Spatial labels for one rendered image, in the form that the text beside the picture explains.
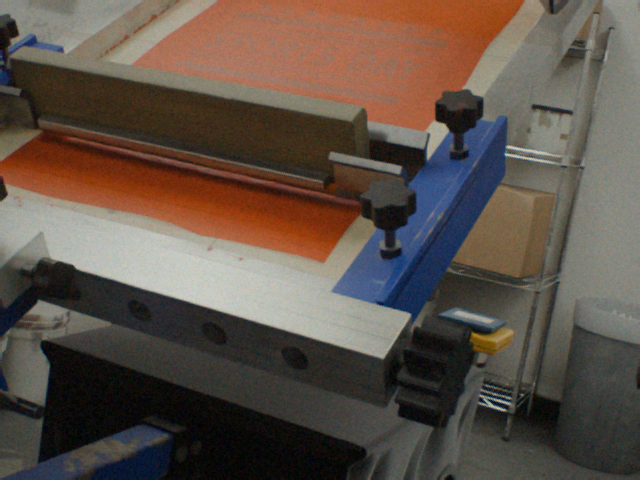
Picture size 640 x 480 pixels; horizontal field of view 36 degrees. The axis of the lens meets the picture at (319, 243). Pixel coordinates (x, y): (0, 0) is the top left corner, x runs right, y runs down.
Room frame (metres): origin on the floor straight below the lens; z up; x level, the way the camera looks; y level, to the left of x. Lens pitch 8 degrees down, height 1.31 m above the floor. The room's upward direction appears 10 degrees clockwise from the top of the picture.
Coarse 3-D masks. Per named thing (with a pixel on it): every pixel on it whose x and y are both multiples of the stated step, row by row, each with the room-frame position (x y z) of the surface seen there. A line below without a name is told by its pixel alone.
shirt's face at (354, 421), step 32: (96, 352) 1.17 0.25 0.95; (128, 352) 1.20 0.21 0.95; (160, 352) 1.22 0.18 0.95; (192, 352) 1.25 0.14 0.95; (192, 384) 1.12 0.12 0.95; (224, 384) 1.14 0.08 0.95; (256, 384) 1.16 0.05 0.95; (288, 384) 1.19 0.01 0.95; (256, 416) 1.06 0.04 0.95; (288, 416) 1.06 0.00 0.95; (320, 416) 1.08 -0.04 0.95; (352, 416) 1.10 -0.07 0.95; (384, 416) 1.13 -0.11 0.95; (352, 448) 1.01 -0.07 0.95
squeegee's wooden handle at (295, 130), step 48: (48, 96) 1.05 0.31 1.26; (96, 96) 1.02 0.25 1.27; (144, 96) 0.98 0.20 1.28; (192, 96) 0.95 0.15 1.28; (240, 96) 0.93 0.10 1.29; (288, 96) 0.93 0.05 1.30; (192, 144) 0.99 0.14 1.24; (240, 144) 0.96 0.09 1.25; (288, 144) 0.93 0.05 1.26; (336, 144) 0.90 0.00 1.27
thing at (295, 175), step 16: (48, 128) 1.06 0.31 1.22; (64, 128) 1.04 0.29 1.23; (80, 128) 1.03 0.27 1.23; (96, 128) 1.03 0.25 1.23; (112, 128) 1.03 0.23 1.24; (128, 144) 1.01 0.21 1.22; (144, 144) 1.00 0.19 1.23; (160, 144) 0.99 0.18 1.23; (176, 144) 0.99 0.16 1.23; (192, 160) 0.98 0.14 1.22; (208, 160) 0.97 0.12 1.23; (224, 160) 0.96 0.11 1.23; (240, 160) 0.96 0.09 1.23; (256, 160) 0.96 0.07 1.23; (272, 176) 0.94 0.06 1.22; (288, 176) 0.93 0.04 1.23; (304, 176) 0.93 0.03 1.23; (320, 176) 0.93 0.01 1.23
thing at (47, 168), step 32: (224, 0) 1.40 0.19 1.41; (256, 0) 1.40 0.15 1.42; (288, 0) 1.39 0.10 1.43; (320, 0) 1.38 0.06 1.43; (352, 0) 1.37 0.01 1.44; (192, 32) 1.32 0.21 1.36; (160, 64) 1.24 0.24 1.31; (32, 160) 1.06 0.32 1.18; (64, 160) 1.06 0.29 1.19; (96, 160) 1.05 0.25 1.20; (128, 160) 1.05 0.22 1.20; (160, 160) 1.04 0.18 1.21; (64, 192) 1.00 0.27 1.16; (96, 192) 1.00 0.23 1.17; (128, 192) 0.99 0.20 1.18; (160, 192) 0.99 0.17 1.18
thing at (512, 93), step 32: (128, 0) 1.34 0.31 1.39; (160, 0) 1.37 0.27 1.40; (576, 0) 1.24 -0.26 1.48; (96, 32) 1.26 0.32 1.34; (128, 32) 1.32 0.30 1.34; (544, 32) 1.17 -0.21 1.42; (576, 32) 1.24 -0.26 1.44; (512, 64) 1.11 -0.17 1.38; (544, 64) 1.12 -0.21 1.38; (512, 96) 1.04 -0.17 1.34; (0, 128) 1.12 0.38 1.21; (512, 128) 1.04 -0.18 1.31; (96, 224) 0.89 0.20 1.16; (224, 256) 0.83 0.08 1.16; (320, 288) 0.79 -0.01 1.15
